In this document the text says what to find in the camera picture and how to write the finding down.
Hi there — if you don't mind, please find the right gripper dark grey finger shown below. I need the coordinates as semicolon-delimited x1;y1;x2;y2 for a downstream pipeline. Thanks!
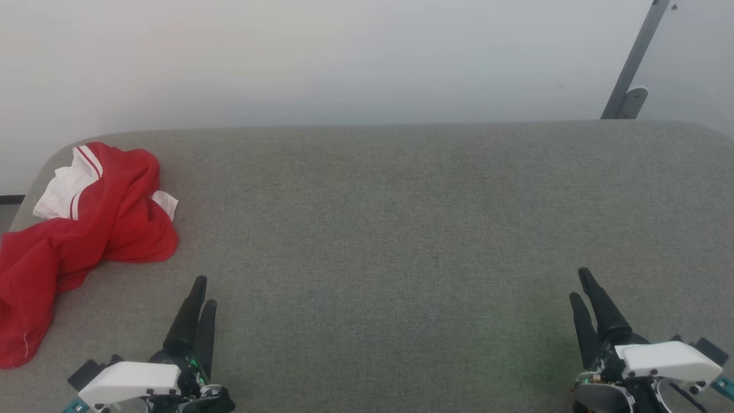
569;292;600;371
578;267;633;345

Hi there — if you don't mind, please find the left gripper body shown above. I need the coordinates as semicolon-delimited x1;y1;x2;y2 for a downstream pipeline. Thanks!
149;349;236;413

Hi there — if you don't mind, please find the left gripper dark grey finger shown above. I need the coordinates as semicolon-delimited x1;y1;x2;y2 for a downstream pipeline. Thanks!
194;299;218;380
163;275;208;354

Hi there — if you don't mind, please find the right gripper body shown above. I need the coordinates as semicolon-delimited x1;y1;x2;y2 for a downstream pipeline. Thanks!
572;332;670;413

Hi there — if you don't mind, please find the red shirt with white sleeves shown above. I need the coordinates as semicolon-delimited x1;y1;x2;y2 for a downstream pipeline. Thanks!
0;142;179;369

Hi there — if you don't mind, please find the grey fabric sofa seat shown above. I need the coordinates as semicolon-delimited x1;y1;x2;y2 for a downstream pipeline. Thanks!
0;119;734;413

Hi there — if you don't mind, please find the grey metal pole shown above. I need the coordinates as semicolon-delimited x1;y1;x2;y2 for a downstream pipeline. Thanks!
600;0;671;120

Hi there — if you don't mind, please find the braided black right arm cable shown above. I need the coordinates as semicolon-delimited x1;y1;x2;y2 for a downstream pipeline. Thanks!
668;381;709;413

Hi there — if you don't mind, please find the grey metal pole bracket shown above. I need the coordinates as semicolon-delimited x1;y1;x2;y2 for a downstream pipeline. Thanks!
619;86;649;120

